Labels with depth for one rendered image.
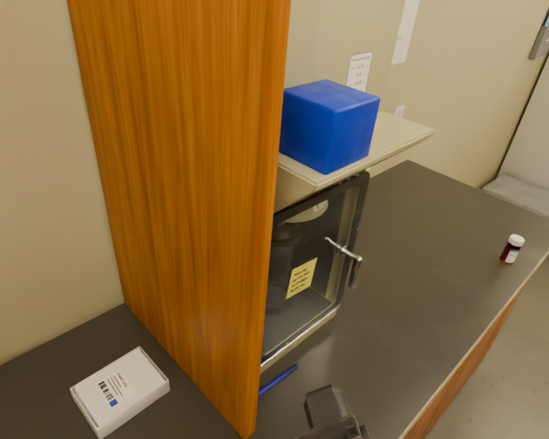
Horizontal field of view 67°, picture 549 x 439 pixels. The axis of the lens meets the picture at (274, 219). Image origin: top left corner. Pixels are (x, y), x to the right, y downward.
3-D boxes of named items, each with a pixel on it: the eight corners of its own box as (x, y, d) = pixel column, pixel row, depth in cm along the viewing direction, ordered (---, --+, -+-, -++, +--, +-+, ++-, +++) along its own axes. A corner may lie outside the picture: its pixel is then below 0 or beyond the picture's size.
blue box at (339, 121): (274, 150, 61) (278, 89, 56) (318, 134, 67) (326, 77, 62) (325, 176, 55) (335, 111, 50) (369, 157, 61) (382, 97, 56)
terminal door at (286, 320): (249, 371, 89) (258, 219, 67) (338, 304, 108) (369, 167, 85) (252, 374, 89) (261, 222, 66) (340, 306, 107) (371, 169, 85)
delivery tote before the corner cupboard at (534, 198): (466, 223, 327) (481, 188, 309) (489, 206, 351) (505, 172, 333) (546, 263, 292) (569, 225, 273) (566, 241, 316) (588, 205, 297)
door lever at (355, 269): (340, 274, 98) (333, 280, 97) (347, 243, 93) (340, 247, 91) (358, 287, 95) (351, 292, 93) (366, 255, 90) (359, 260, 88)
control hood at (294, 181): (253, 211, 65) (256, 152, 60) (371, 157, 85) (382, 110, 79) (307, 246, 59) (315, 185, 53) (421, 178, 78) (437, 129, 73)
